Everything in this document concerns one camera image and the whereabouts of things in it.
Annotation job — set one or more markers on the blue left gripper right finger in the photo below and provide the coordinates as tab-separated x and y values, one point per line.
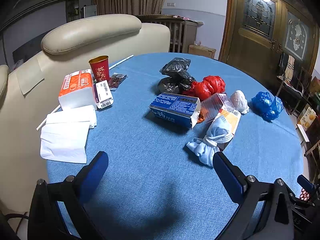
232	178

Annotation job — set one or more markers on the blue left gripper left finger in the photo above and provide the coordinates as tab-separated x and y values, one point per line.
89	177

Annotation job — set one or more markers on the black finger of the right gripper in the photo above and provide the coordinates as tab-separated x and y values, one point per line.
305	183

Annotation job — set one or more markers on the light blue face mask bundle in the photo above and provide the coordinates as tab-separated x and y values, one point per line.
219	132

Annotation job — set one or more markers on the white plastic bag ball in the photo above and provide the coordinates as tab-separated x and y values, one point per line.
239	102

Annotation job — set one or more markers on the red plastic bag ball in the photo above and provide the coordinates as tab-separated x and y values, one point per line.
206	88

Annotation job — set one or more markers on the orange wrapper with red string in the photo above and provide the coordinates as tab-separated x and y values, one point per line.
202	116

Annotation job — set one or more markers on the red mesh trash basket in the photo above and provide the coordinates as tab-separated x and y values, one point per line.
304	195

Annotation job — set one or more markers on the white tissue stack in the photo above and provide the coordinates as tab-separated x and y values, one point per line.
64	135

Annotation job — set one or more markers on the yellow printed carton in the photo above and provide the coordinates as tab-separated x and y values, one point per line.
306	117

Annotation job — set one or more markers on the clear plastic wrapper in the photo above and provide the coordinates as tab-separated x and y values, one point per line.
213	105

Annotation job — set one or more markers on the blue plastic bag bundle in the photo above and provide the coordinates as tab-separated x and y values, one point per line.
266	107

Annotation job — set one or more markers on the white barcode medicine box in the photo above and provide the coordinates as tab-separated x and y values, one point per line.
103	95

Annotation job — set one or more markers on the blue cardboard box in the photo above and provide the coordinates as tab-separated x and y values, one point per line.
182	110

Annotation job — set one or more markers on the orange white tissue pack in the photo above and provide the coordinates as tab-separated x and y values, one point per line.
77	90

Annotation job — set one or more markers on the blue tablecloth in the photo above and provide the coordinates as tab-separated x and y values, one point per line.
154	187

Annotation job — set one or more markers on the metal folding chair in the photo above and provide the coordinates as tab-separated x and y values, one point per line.
294	79

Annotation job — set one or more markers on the dark red foil packet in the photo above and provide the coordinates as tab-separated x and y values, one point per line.
115	80

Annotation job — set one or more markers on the cream leather sofa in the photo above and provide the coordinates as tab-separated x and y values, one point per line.
31	91

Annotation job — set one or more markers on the black plastic bag bundle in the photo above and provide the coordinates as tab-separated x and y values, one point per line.
177	78

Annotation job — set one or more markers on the red paper cup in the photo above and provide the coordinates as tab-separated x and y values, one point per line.
100	68

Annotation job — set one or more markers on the cardboard box on floor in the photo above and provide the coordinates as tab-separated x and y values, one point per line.
202	51

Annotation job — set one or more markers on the wooden radiator cabinet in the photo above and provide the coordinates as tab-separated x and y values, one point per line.
182	30

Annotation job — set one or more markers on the brown wooden door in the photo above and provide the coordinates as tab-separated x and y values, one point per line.
257	32

